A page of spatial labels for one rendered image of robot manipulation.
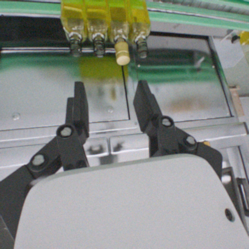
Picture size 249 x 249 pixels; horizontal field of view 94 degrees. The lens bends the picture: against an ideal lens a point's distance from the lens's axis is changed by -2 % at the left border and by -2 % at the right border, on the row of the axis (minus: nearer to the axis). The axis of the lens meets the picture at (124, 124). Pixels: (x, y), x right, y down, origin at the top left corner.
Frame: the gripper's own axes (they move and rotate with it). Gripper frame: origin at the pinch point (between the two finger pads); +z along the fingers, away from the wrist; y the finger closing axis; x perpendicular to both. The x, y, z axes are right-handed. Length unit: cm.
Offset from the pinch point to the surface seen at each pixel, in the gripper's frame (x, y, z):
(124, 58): -8.0, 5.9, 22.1
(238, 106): -212, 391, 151
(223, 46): -25, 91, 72
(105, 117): -24.5, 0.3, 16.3
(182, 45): -16, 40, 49
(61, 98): -22.0, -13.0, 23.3
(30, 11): -5.4, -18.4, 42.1
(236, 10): -1, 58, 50
